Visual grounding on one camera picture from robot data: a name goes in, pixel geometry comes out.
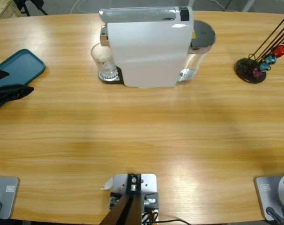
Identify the teal plastic tray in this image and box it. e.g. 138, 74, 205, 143
0, 48, 46, 110

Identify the clear drinking glass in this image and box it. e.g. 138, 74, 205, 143
90, 43, 119, 80

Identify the black capsule holder with rods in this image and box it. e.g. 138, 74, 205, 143
234, 15, 284, 84

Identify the black chair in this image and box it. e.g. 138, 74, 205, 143
14, 0, 49, 16

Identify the white capsule coffee machine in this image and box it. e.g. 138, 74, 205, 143
98, 6, 198, 89

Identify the black cable at mount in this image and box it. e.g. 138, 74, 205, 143
156, 219, 192, 225

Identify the white camera mount with post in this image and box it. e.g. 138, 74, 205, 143
101, 172, 159, 225

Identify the white floor cable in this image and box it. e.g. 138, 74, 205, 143
70, 0, 103, 14

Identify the red coffee capsule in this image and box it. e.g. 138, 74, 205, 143
273, 44, 284, 57

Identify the white tape piece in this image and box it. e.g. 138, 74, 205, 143
99, 177, 114, 191

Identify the orange and black wire bundle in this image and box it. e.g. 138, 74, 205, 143
142, 210, 159, 225

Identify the grey metal frame leg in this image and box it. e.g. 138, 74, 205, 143
241, 0, 255, 12

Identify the wooden crate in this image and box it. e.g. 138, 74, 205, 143
0, 0, 23, 21

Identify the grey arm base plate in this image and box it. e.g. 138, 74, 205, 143
0, 176, 20, 220
254, 175, 284, 221

